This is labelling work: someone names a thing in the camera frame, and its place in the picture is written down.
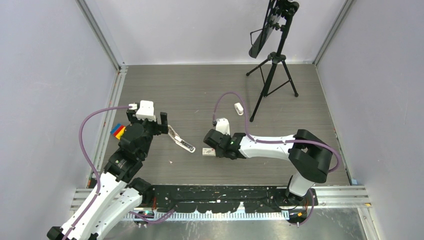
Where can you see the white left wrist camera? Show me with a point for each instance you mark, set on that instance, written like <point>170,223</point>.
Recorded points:
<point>146,111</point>

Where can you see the aluminium cable duct rail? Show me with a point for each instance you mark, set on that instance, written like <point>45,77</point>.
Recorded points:
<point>239,215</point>

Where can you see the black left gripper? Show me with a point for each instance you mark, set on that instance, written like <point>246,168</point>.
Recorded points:
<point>160,128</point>

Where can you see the white staple remover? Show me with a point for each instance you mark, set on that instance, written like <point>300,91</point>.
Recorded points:
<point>239,108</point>

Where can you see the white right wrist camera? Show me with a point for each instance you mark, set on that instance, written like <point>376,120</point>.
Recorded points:
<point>223,126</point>

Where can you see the black tablet on tripod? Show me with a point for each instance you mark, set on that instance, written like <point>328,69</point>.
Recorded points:
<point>279,17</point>

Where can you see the yellow green colourful block toy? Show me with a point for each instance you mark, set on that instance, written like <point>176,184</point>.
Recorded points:
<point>118,130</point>

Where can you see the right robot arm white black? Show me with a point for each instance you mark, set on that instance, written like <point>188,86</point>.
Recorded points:
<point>308,154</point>

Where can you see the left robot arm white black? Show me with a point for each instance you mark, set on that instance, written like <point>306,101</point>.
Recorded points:
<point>118,190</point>

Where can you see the white staple box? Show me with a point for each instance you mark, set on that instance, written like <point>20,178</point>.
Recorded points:
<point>208,152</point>

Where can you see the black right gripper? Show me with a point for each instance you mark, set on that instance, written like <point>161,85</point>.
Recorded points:
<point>218,153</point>

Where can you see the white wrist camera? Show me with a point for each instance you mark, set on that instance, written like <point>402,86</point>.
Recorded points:
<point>146,111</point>
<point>223,126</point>

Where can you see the black tripod stand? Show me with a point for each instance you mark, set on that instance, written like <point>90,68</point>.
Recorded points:
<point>267,70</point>

